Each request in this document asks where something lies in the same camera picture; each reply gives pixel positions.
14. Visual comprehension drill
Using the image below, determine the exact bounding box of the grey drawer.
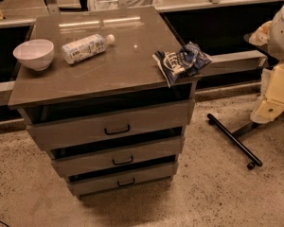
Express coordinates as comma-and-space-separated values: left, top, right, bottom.
67, 162, 178, 197
52, 136, 184, 178
27, 99, 195, 150

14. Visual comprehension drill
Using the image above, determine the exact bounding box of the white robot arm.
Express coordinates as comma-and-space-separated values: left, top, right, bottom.
248, 5, 284, 124

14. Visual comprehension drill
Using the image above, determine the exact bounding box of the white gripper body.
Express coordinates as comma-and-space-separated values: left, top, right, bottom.
261, 62, 284, 102

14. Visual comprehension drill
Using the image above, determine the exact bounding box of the grey top drawer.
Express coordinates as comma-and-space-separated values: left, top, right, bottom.
27, 99, 195, 150

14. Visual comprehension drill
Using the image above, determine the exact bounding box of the grey middle drawer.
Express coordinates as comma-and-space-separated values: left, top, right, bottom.
52, 136, 184, 178

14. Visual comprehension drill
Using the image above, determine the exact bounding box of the plastic bottle white label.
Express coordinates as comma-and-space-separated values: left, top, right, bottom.
62, 34, 115, 64

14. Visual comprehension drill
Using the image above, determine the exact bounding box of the grey drawer cabinet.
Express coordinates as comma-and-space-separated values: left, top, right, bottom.
9, 7, 198, 184

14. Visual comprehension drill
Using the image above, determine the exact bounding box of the grey bottom drawer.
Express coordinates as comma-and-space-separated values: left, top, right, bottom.
67, 162, 178, 197

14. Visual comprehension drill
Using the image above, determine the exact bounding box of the blue chip bag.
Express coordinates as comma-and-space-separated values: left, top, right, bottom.
152, 42, 212, 87

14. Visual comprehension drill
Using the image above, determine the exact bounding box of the white bowl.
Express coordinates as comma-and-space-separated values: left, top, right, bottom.
12, 39, 54, 71

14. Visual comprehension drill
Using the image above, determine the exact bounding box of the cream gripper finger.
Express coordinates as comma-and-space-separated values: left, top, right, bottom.
250, 98, 284, 124

